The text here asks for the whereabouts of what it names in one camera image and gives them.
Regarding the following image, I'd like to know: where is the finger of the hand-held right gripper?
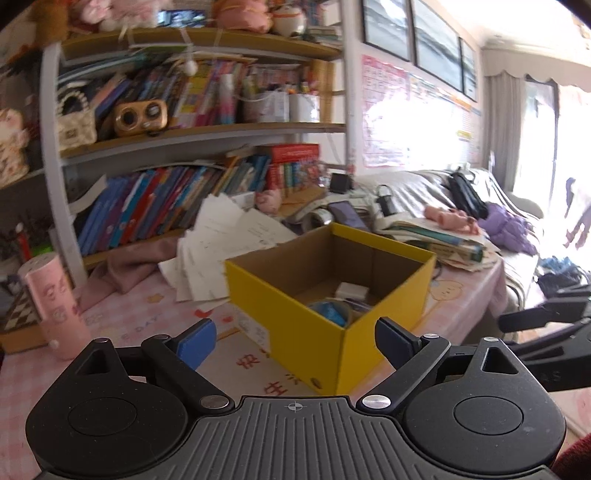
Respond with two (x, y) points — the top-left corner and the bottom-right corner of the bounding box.
(498, 294), (591, 334)
(505, 320), (591, 358)

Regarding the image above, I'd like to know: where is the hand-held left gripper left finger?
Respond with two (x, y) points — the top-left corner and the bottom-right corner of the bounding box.
(69, 318), (235, 415)

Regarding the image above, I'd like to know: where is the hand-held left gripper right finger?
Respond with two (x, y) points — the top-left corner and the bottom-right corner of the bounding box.
(361, 318), (527, 415)

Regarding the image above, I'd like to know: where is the white charger plug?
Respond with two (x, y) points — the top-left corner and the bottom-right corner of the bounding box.
(335, 282), (370, 301)

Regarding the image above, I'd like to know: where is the blue yarn tassel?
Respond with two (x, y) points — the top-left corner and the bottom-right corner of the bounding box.
(308, 300), (352, 327)

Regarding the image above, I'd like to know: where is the yellow cardboard box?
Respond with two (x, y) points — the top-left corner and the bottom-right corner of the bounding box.
(225, 222), (437, 396)

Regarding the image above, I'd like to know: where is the person's right forearm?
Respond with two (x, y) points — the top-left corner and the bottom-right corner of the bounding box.
(553, 433), (591, 480)

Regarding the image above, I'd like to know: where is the pink checkered desktop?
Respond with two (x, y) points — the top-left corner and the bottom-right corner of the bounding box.
(0, 258), (506, 462)

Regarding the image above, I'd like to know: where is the clear tape roll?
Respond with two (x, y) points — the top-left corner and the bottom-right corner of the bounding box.
(318, 298), (370, 327)

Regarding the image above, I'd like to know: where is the blue cloth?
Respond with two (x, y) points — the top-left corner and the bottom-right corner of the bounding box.
(540, 256), (585, 278)

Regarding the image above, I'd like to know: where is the purple plush toy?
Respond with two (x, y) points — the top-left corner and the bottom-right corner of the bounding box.
(478, 203), (539, 257)

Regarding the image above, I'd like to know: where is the pink cloth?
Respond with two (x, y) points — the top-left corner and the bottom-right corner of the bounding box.
(74, 235), (185, 308)

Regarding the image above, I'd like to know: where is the pile of white papers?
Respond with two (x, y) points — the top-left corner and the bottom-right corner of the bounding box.
(158, 194), (298, 303)

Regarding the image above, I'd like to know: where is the stack of workbooks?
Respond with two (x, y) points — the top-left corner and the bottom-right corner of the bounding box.
(374, 217), (502, 273)

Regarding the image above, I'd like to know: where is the pink doll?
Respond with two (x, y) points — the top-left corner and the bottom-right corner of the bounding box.
(424, 205), (478, 236)

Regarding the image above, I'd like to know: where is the dark phone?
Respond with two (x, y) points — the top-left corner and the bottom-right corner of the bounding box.
(329, 200), (370, 232)

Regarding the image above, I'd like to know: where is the black bag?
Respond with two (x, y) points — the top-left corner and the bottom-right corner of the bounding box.
(448, 171), (489, 220)

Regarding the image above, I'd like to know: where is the black charger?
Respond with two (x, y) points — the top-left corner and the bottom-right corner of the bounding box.
(375, 185), (398, 217)

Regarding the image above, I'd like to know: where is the pink cylinder holder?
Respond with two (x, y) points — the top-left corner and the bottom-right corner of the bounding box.
(18, 253), (92, 361)

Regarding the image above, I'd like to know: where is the white tape roll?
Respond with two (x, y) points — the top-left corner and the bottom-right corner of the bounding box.
(302, 208), (334, 232)

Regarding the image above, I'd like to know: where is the row of blue books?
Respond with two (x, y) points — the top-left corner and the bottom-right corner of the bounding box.
(76, 154), (273, 257)

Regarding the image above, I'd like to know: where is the pink pig toy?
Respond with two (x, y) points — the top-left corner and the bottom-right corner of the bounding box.
(255, 189), (283, 215)

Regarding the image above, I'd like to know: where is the grey covered sofa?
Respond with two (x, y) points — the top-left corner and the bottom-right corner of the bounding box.
(355, 168), (546, 333)

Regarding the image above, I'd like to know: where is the brown envelope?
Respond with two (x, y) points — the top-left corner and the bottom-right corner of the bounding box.
(281, 187), (328, 217)

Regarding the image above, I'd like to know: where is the chessboard box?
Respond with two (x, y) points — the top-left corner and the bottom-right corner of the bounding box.
(0, 284), (49, 354)

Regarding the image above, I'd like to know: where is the row of small books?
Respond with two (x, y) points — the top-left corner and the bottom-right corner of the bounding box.
(269, 161), (322, 192)

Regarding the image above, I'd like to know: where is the bunch of pens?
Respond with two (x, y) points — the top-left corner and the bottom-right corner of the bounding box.
(0, 222), (51, 278)

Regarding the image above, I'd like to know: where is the grey curtain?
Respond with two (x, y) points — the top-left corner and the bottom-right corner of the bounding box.
(480, 39), (559, 195)

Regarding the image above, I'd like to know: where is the red dictionary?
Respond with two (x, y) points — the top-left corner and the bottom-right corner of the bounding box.
(270, 143), (321, 164)

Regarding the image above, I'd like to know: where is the gold retro radio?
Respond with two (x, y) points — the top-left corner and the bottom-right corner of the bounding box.
(114, 99), (169, 137)

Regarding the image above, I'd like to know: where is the pink alphabet poster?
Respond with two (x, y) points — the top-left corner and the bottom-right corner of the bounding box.
(361, 54), (411, 168)

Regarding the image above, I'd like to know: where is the pastel gradient bottle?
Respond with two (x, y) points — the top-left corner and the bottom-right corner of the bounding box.
(218, 74), (238, 125)

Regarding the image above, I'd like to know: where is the white patterned pen holder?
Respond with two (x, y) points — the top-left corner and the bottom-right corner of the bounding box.
(242, 90), (291, 123)

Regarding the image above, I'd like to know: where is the cream pearl handbag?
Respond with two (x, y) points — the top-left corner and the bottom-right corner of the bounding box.
(56, 90), (98, 151)

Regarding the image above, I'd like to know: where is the row of colourful books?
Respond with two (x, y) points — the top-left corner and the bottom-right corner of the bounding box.
(95, 60), (333, 139)

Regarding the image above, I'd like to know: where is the white wooden bookshelf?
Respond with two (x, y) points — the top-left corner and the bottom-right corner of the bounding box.
(39, 25), (356, 287)

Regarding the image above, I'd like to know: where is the plain white pen holder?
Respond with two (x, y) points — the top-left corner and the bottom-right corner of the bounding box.
(288, 92), (321, 123)

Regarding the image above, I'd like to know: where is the lucky cat figure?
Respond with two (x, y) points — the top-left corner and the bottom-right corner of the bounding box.
(0, 108), (29, 188)

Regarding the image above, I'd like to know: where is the pink plush toy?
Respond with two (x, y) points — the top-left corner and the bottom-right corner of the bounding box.
(217, 0), (273, 33)

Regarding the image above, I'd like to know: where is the white cat figurine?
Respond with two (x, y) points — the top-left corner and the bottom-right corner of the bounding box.
(272, 2), (308, 38)

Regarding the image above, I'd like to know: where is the brown plush toy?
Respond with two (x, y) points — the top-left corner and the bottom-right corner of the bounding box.
(28, 0), (70, 47)

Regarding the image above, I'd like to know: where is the white wall chart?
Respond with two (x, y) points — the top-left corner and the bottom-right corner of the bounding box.
(409, 74), (483, 171)

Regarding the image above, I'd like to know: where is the narrow black picture frame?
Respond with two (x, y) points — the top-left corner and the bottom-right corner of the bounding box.
(460, 39), (478, 102)

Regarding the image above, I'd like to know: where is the large black picture frame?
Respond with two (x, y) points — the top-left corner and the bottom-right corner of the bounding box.
(412, 0), (464, 92)

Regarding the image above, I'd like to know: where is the small black picture frame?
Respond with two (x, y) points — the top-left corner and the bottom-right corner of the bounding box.
(361, 0), (411, 61)

